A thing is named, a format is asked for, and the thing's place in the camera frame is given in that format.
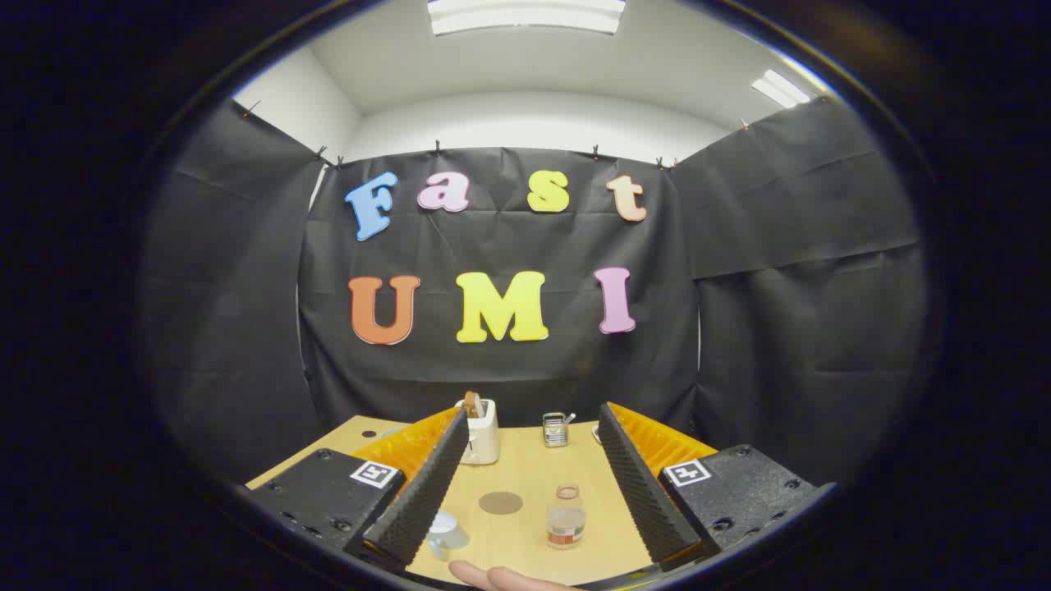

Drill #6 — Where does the small ceiling light panel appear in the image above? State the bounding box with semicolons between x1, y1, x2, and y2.
751;69;812;109

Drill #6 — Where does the wooden table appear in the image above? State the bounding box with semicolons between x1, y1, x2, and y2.
246;415;658;588

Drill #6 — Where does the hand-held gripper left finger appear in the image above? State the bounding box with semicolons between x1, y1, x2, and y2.
246;408;470;570

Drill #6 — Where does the long ceiling light panel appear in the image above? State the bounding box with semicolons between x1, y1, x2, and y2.
427;0;626;36

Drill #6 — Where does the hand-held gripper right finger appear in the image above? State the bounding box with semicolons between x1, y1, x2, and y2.
597;402;838;572

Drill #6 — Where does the white cup with handle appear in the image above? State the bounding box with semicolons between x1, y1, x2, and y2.
426;511;470;562

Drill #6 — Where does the black backdrop cloth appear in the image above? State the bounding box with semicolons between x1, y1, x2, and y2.
140;98;929;485

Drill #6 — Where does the clear juice bottle red label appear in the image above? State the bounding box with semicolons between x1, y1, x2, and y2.
547;483;586;550

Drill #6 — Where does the white toaster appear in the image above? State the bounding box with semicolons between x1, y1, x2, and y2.
454;398;500;466

